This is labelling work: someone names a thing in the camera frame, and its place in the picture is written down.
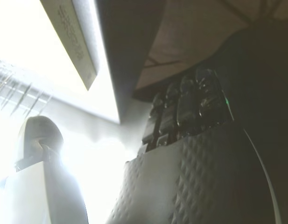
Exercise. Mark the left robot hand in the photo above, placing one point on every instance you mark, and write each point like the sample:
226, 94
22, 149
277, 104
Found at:
181, 182

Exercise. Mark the beige book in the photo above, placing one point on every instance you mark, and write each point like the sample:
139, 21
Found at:
71, 35

